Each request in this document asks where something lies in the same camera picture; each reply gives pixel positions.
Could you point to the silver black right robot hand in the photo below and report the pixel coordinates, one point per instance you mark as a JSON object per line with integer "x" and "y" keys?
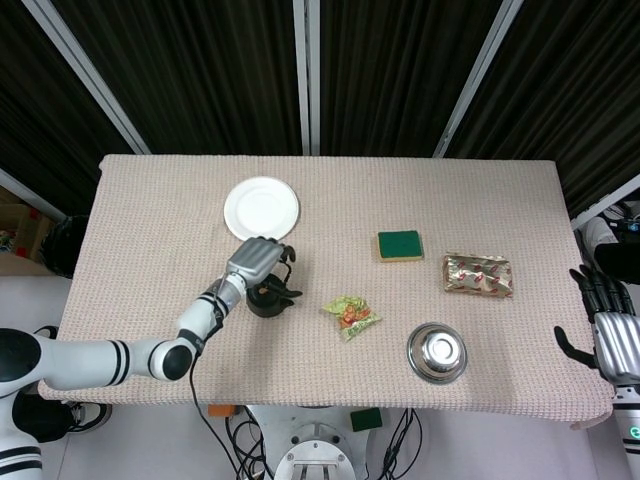
{"x": 612, "y": 340}

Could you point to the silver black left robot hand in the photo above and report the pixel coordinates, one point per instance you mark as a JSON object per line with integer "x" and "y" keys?
{"x": 252, "y": 260}

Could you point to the black teapot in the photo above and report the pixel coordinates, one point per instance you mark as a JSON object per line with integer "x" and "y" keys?
{"x": 265, "y": 306}

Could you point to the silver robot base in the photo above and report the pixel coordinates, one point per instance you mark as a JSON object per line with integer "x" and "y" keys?
{"x": 320, "y": 450}

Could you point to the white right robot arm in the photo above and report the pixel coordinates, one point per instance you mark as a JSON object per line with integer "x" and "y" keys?
{"x": 629, "y": 430}

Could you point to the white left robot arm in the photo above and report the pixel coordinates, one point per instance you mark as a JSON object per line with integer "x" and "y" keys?
{"x": 100, "y": 357}

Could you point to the white round plate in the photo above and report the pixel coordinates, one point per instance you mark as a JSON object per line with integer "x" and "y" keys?
{"x": 261, "y": 207}

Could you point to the black equipment box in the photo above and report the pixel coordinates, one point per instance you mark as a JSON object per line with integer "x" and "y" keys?
{"x": 617, "y": 260}

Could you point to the beige waffle tablecloth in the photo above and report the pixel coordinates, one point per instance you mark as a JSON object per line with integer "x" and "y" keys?
{"x": 350, "y": 200}

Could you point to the green snack bag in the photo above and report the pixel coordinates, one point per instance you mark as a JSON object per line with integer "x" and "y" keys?
{"x": 352, "y": 317}

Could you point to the green yellow sponge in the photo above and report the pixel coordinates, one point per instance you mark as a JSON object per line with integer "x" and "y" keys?
{"x": 400, "y": 243}

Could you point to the gold foil snack packet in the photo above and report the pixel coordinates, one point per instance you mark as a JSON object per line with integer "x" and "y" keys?
{"x": 477, "y": 276}

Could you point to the small orange box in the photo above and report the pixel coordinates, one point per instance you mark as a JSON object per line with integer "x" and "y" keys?
{"x": 221, "y": 410}

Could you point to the stainless steel bowl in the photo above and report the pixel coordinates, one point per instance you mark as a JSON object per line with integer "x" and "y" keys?
{"x": 437, "y": 352}

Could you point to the green sponge block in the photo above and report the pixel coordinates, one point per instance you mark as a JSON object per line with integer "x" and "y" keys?
{"x": 366, "y": 420}

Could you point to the black curtain panel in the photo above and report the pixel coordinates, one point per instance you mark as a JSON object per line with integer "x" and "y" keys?
{"x": 575, "y": 85}
{"x": 40, "y": 110}
{"x": 200, "y": 70}
{"x": 400, "y": 70}

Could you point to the black white sneaker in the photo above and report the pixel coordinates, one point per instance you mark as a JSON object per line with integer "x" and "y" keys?
{"x": 92, "y": 417}

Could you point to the cardboard box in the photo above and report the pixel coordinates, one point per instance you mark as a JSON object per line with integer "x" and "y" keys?
{"x": 25, "y": 225}

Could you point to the grey metal frame post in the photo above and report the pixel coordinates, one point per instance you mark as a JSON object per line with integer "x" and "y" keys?
{"x": 605, "y": 202}
{"x": 475, "y": 75}
{"x": 306, "y": 75}
{"x": 30, "y": 190}
{"x": 85, "y": 70}

